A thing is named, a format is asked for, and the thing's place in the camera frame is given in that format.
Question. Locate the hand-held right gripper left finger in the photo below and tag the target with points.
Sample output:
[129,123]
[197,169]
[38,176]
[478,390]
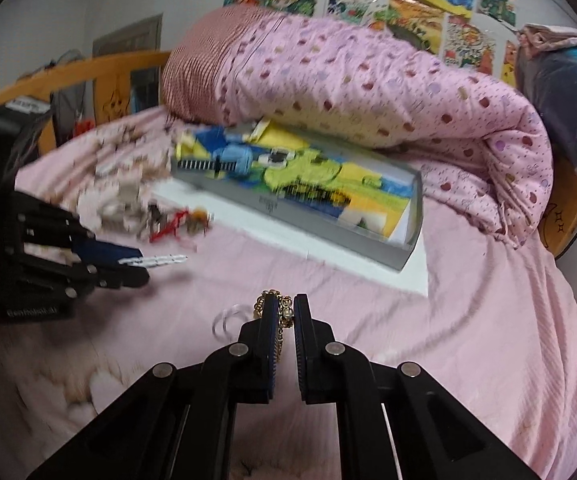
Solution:
[269,345]

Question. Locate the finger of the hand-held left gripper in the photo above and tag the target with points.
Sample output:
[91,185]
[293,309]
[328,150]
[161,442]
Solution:
[118,277]
[101,251]

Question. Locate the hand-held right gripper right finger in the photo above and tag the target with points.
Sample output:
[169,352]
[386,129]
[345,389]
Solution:
[300,347]

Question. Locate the pile of mixed jewelry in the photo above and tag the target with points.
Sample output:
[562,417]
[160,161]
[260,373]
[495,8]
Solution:
[173,222]

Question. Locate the grey rectangular tray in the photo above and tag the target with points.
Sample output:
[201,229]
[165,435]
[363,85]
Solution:
[318,225]

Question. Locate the white flat board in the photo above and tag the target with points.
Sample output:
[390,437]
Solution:
[418,272]

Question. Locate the pink bed sheet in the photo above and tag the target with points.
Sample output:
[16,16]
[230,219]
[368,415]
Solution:
[468,340]

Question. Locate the cartoon picture tray liner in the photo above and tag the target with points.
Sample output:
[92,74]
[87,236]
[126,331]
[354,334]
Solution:
[308,175]

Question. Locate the red striped pillow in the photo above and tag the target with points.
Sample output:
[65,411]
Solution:
[193,70]

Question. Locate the pink polka dot quilt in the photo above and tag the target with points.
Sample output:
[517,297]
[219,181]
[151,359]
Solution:
[378,90]

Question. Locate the blue plastic-wrapped bundle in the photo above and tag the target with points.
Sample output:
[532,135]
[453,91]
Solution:
[563,110]

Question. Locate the blue plastic wrapped bundle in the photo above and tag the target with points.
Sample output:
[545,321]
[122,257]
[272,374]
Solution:
[548,35]

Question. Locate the wooden bed frame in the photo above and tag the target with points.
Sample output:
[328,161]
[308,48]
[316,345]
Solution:
[576,200]

